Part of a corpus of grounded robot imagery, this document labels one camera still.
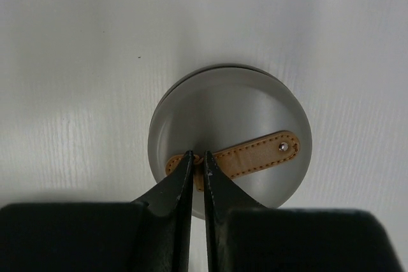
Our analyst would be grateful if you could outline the grey round lid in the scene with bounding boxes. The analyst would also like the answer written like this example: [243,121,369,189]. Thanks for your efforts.
[148,66,312,218]

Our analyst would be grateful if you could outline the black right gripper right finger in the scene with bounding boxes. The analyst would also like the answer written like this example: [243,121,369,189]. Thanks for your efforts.
[203,151,274,271]

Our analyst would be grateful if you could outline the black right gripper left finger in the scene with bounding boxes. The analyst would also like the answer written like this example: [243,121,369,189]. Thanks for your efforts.
[129,151,194,271]

